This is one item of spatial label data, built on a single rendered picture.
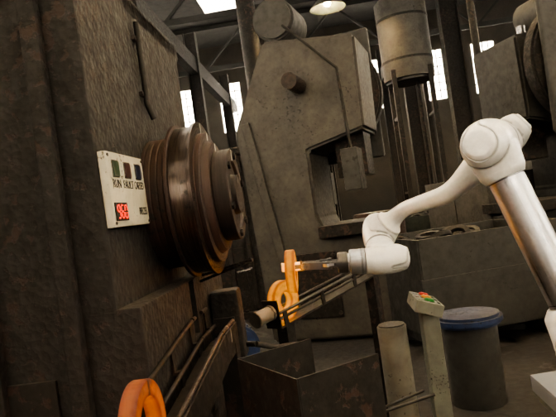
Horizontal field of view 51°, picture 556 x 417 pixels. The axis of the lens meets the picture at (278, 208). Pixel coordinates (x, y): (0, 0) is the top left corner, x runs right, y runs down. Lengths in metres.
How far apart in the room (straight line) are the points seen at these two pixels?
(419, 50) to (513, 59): 5.60
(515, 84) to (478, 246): 1.66
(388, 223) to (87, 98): 1.16
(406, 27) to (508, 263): 7.14
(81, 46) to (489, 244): 3.05
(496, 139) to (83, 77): 1.05
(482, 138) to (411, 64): 8.87
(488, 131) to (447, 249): 2.24
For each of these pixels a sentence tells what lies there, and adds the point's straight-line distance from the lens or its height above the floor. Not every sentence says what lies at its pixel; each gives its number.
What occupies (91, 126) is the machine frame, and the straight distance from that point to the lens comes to 1.41.
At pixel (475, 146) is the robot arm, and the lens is 1.65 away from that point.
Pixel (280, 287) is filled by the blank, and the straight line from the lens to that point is 2.20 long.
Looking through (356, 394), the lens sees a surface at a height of 0.65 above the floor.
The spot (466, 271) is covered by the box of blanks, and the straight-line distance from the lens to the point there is 3.89.
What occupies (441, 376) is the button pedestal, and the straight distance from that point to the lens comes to 2.54.
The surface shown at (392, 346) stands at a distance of 2.43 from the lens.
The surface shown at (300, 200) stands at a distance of 4.46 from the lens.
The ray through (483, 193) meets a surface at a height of 0.95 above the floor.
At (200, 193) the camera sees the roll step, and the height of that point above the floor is 1.12.
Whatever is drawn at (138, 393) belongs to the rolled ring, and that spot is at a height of 0.76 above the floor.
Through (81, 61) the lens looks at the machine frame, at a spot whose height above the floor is 1.45.
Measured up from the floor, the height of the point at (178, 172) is 1.19.
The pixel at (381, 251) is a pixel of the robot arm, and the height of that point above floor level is 0.86.
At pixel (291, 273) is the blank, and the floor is 0.83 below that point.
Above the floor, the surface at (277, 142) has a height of 1.57.
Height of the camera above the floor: 1.04
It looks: level
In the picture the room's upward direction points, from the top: 8 degrees counter-clockwise
